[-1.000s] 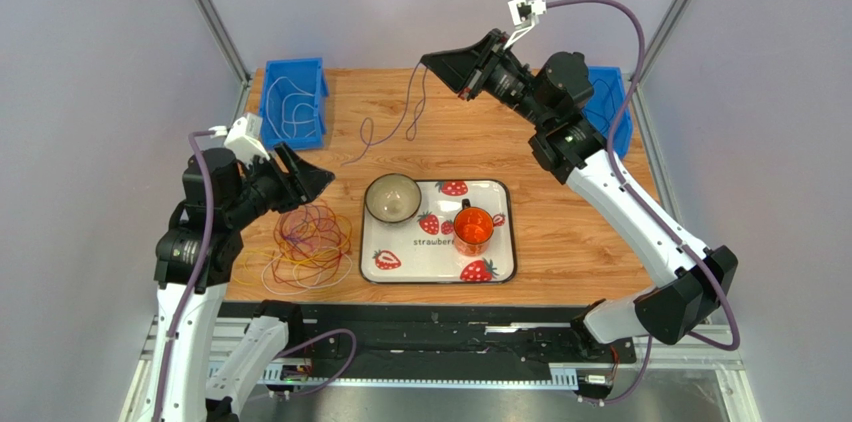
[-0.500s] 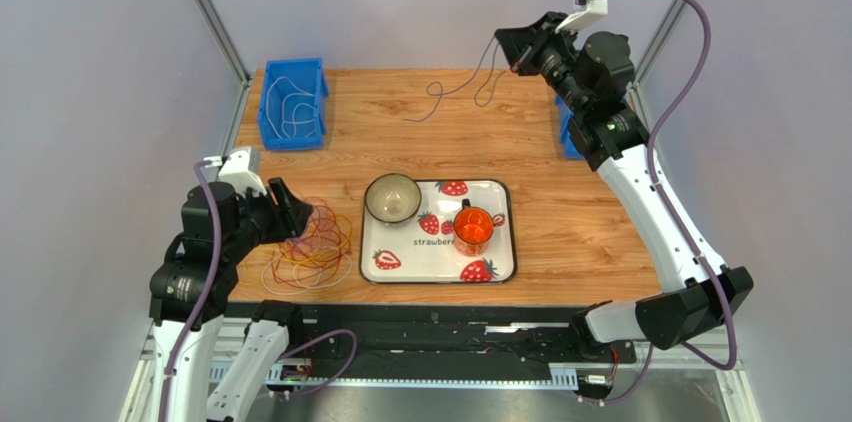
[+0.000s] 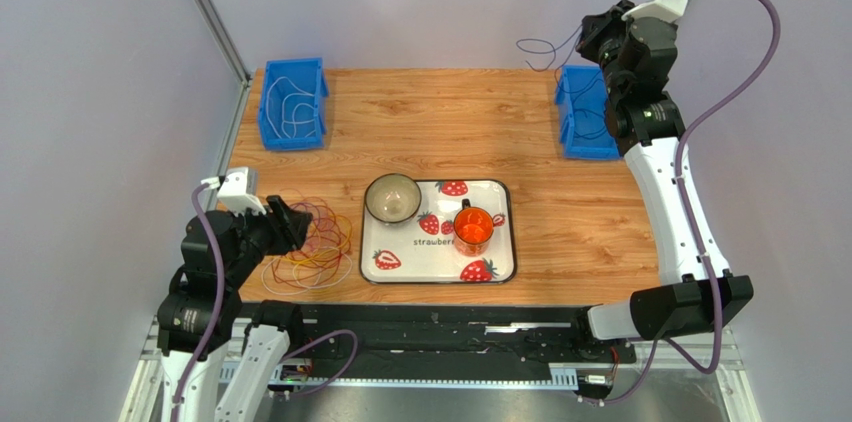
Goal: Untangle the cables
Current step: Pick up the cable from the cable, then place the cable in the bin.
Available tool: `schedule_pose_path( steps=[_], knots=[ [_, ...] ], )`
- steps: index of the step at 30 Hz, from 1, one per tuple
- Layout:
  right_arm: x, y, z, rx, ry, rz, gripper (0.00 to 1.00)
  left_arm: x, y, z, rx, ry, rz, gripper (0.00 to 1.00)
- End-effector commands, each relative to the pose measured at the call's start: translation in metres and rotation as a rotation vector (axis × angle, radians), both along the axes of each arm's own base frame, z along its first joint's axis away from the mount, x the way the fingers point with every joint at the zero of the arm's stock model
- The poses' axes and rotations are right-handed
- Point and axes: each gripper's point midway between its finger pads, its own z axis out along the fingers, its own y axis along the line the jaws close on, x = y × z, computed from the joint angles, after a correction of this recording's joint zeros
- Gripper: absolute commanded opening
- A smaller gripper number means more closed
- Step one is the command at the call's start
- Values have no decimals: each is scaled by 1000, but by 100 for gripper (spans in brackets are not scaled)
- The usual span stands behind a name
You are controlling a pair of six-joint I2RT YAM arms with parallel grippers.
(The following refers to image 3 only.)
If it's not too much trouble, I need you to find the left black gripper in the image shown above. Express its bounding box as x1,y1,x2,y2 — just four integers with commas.
223,192,313,285

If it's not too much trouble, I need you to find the white cable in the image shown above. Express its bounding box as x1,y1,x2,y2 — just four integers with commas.
260,251,354,296
266,75,319,141

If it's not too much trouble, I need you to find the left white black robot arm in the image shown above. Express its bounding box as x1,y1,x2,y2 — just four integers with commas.
157,196,313,421

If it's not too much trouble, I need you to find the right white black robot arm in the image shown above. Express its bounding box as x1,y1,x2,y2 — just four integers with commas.
577,0,754,341

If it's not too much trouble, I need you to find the right blue plastic bin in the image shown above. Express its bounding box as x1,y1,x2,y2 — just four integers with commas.
554,65,620,161

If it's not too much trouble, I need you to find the blue plastic bin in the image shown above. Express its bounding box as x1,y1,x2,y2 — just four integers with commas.
554,65,620,161
257,58,330,152

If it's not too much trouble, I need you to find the grey ceramic bowl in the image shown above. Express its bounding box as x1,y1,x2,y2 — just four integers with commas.
364,173,423,224

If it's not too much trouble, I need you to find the left blue plastic bin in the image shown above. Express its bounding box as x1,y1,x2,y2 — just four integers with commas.
257,58,330,152

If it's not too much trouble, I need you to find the white strawberry tray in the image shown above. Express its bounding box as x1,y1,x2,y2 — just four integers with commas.
360,179,518,284

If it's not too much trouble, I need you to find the orange translucent mug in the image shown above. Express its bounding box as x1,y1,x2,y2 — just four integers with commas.
453,198,495,257

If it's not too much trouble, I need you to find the red cable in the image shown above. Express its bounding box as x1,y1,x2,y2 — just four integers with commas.
272,198,353,291

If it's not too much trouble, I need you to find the orange cable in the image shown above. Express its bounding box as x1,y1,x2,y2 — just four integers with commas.
276,201,353,276

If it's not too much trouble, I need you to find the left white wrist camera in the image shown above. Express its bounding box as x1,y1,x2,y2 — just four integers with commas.
201,166,266,216

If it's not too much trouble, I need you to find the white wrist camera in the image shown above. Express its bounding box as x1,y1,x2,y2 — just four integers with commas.
201,166,266,216
621,0,689,23

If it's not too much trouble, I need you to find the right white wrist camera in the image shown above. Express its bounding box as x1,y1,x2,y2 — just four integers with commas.
621,0,689,23

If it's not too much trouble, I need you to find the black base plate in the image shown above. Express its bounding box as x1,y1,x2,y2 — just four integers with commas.
232,301,638,383

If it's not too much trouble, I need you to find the aluminium front rail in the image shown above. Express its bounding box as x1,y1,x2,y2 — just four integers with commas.
139,314,744,391

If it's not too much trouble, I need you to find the left aluminium frame post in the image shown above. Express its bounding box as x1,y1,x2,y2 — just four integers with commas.
193,0,252,175

